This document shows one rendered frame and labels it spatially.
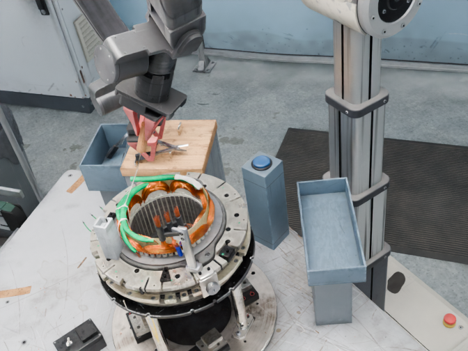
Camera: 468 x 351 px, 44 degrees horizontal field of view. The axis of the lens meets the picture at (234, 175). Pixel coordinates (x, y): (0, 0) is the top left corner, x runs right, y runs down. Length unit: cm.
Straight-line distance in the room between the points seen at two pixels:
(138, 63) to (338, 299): 70
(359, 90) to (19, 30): 256
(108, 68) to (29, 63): 280
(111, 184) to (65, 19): 203
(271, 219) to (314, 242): 26
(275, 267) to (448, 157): 167
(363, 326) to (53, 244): 86
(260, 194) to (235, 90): 219
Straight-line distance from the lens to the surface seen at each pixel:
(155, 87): 93
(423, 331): 201
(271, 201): 141
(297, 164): 293
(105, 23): 120
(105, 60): 87
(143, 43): 86
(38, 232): 176
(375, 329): 138
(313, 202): 128
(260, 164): 136
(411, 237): 259
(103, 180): 146
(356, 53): 123
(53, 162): 335
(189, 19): 82
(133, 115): 97
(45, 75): 363
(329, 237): 121
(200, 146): 141
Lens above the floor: 192
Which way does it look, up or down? 41 degrees down
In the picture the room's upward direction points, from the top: 10 degrees counter-clockwise
